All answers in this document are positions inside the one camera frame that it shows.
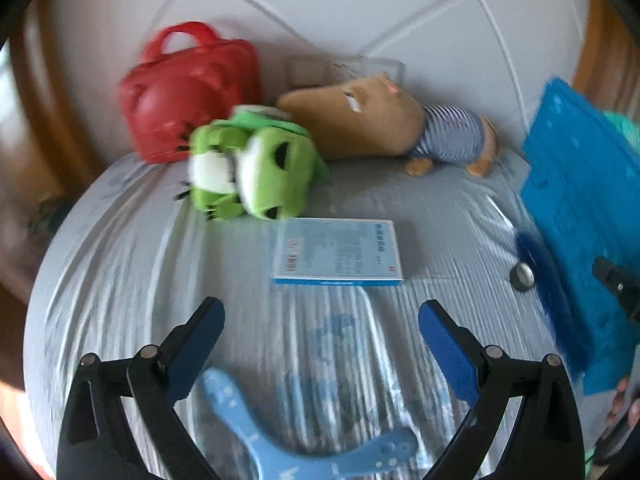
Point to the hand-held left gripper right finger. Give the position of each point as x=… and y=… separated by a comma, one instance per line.
x=447, y=350

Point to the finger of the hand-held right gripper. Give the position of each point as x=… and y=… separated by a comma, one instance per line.
x=617, y=285

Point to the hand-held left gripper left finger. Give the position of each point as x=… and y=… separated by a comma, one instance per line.
x=197, y=350

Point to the blue plastic crate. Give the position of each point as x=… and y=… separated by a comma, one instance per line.
x=575, y=185

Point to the blue medicine box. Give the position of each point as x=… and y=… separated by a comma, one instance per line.
x=340, y=250

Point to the green frog plush toy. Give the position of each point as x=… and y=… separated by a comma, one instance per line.
x=270, y=180

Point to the person's right hand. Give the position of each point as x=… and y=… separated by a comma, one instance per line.
x=620, y=405

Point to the grey printed bed sheet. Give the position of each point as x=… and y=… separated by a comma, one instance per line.
x=150, y=260

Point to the light blue curved plastic piece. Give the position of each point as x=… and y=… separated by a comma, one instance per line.
x=280, y=455

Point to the brown plush toy striped shirt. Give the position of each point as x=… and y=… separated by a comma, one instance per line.
x=365, y=125

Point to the red plastic handbag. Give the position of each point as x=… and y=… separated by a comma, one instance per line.
x=190, y=90

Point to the white padded headboard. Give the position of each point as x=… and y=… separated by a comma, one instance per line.
x=350, y=10

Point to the wooden bed frame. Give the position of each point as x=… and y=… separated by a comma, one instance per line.
x=45, y=110

